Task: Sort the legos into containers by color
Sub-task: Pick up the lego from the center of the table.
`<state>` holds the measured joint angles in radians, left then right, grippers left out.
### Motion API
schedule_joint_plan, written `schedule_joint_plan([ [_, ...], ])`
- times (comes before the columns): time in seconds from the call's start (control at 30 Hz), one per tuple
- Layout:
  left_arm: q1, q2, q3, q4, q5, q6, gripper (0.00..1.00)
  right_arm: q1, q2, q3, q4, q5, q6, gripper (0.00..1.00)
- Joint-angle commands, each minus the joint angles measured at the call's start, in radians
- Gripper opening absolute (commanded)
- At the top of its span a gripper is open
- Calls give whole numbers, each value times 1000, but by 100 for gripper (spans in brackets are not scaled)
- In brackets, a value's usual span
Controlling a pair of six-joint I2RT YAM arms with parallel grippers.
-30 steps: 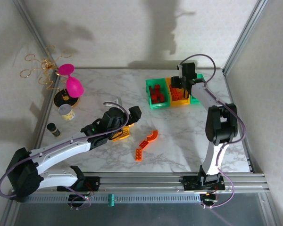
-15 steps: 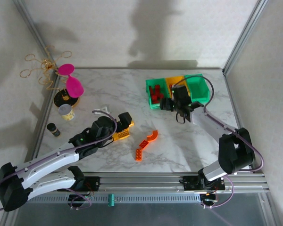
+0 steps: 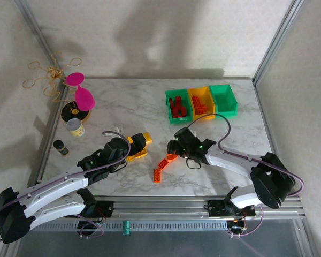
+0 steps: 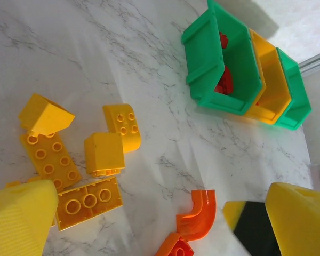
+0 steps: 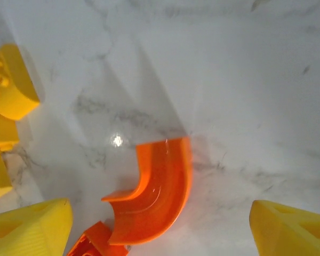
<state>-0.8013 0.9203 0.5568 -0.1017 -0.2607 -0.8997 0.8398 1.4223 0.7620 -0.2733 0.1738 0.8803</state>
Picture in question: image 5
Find yellow curved lego piece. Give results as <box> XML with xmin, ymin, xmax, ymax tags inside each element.
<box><xmin>0</xmin><ymin>44</ymin><xmax>41</xmax><ymax>121</ymax></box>

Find orange two-by-two lego brick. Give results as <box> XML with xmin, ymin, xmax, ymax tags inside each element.
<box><xmin>66</xmin><ymin>220</ymin><xmax>131</xmax><ymax>256</ymax></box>

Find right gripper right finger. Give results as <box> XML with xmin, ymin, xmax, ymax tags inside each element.
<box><xmin>249</xmin><ymin>199</ymin><xmax>320</xmax><ymax>256</ymax></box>

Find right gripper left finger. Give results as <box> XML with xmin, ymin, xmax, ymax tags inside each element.
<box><xmin>0</xmin><ymin>197</ymin><xmax>74</xmax><ymax>256</ymax></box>

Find yellow lego block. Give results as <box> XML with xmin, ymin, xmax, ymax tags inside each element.
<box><xmin>0</xmin><ymin>106</ymin><xmax>20</xmax><ymax>153</ymax></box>

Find orange curved lego piece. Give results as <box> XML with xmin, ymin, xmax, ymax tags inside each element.
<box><xmin>100</xmin><ymin>135</ymin><xmax>193</xmax><ymax>245</ymax></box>

